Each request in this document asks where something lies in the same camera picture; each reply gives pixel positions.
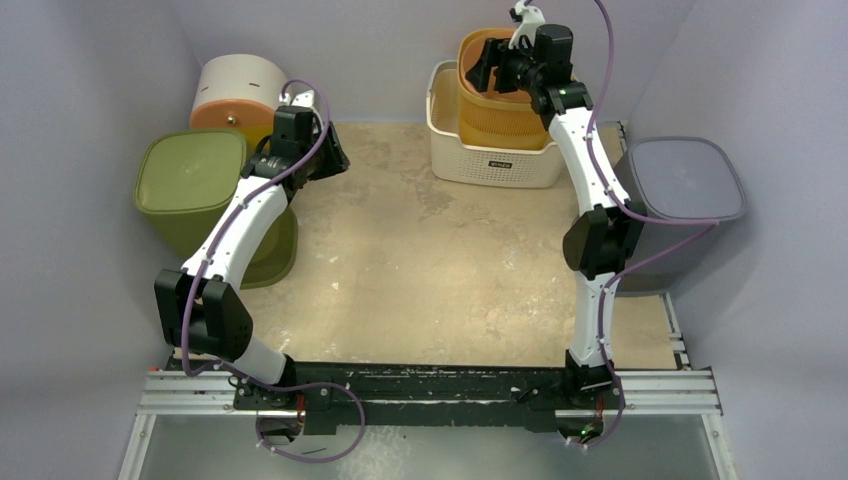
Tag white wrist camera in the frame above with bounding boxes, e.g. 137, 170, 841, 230
279, 89, 320, 116
508, 0, 546, 50

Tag yellow mesh bin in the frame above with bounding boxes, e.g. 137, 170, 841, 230
457, 64, 550, 151

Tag white perforated storage basket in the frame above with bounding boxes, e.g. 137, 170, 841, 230
425, 61, 565, 189

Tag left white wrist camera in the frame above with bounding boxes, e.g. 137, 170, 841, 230
279, 89, 320, 116

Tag small round drawer cabinet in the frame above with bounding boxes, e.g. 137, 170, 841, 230
189, 54, 287, 151

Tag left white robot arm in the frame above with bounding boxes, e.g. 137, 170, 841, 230
154, 106, 350, 409

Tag orange bin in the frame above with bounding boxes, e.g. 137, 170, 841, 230
458, 28, 530, 104

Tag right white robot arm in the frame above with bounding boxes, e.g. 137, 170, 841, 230
464, 24, 646, 407

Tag grey mesh waste bin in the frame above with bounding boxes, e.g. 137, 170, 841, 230
614, 137, 747, 297

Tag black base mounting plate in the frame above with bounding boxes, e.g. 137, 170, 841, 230
230, 362, 623, 436

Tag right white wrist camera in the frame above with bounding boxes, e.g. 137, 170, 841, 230
508, 0, 546, 50

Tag aluminium rail frame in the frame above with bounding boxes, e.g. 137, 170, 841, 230
120, 295, 739, 479

